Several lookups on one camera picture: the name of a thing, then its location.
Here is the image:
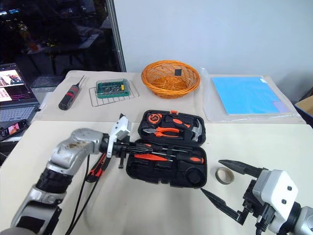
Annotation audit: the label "beige tape roll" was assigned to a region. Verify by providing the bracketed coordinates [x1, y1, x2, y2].
[215, 167, 235, 186]

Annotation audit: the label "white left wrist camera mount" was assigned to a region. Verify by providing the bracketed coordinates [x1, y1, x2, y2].
[106, 115, 132, 158]

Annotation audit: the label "cardboard box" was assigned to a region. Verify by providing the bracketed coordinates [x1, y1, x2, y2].
[294, 94, 313, 124]

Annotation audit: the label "slim orange handled tool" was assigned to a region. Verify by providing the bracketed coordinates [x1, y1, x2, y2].
[134, 153, 170, 163]

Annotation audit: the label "blue sheet in plastic sleeve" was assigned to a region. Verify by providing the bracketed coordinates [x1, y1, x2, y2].
[199, 67, 303, 124]

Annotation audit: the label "grey rounded shape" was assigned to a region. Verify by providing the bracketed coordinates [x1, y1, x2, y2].
[0, 227, 23, 235]

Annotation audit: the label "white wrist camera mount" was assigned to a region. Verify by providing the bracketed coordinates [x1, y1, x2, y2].
[252, 169, 299, 234]
[106, 115, 132, 158]

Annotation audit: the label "open laptop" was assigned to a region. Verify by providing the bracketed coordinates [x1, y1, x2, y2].
[0, 63, 41, 129]

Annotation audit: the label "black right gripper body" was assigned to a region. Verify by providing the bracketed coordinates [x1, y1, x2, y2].
[241, 180, 268, 222]

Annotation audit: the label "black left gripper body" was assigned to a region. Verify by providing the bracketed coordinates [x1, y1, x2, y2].
[112, 137, 130, 169]

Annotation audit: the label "black plastic tool case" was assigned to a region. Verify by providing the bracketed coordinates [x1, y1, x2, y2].
[125, 109, 208, 189]

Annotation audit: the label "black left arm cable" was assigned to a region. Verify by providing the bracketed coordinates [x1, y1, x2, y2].
[65, 153, 99, 235]

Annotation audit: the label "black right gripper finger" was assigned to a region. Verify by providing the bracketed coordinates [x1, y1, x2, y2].
[200, 188, 248, 225]
[218, 159, 268, 179]

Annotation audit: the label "metal wire rack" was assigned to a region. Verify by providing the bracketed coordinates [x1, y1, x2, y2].
[88, 79, 140, 108]

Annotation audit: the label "red black handled tool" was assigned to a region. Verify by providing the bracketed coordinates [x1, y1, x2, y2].
[86, 156, 110, 183]

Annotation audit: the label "orange black handled screwdriver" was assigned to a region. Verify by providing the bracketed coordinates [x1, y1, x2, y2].
[156, 151, 204, 165]

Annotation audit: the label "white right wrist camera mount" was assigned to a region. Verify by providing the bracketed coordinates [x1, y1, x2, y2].
[252, 169, 299, 234]

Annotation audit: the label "green screwdriver bit box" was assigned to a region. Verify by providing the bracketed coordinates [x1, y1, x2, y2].
[95, 78, 130, 99]

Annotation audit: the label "black red screwdriver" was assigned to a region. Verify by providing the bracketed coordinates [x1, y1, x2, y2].
[58, 74, 87, 111]

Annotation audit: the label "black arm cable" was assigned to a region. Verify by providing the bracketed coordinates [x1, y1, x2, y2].
[65, 153, 99, 235]
[255, 207, 272, 235]

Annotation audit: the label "orange wicker basket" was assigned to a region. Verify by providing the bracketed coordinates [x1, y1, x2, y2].
[141, 60, 201, 99]

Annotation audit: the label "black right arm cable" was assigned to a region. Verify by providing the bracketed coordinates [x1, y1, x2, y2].
[255, 207, 272, 235]

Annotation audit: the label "orange black tape measure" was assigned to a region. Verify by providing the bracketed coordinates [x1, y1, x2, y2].
[147, 113, 162, 124]

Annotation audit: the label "black orange claw hammer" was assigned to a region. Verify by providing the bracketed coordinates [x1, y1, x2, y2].
[165, 116, 204, 142]

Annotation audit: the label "thin black precision screwdriver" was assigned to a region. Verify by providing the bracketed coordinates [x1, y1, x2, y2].
[152, 145, 183, 152]

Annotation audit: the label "aluminium frame post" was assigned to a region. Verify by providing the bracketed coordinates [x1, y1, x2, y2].
[105, 0, 127, 73]

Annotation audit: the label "black handheld device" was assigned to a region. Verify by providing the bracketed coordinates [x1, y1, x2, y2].
[0, 119, 29, 142]

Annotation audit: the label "orange handled pliers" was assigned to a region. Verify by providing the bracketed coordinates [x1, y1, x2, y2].
[142, 126, 182, 138]

